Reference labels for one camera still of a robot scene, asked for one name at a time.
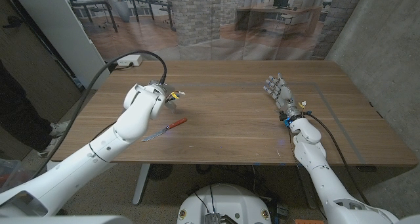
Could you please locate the black round floor fan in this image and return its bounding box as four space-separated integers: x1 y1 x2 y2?
148 164 174 181

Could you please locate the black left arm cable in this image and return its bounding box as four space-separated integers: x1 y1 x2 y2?
31 49 168 181

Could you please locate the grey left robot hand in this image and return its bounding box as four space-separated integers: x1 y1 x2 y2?
149 80 180 115

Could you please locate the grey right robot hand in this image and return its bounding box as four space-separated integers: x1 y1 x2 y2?
263 72 302 120

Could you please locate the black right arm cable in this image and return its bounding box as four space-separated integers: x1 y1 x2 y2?
303 111 371 207

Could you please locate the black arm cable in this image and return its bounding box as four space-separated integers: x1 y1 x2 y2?
303 111 371 207
31 49 168 181

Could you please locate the white table leg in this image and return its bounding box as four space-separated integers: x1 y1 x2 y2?
132 163 152 206

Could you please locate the black door handle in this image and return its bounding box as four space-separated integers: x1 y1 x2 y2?
2 15 24 30

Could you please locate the white power strip box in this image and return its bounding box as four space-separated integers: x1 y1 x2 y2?
115 54 144 67

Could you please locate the printed office backdrop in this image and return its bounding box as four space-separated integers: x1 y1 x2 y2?
60 0 367 61

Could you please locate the knife with red handle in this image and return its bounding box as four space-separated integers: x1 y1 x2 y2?
141 118 188 143

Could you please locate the person in dark trousers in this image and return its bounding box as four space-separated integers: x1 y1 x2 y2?
0 59 70 158

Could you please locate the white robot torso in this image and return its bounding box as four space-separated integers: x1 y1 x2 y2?
177 183 272 224

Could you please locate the white leaning board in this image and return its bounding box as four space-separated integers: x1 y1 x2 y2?
9 0 111 90

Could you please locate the clear plastic bin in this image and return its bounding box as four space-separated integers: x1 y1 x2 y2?
0 158 40 194

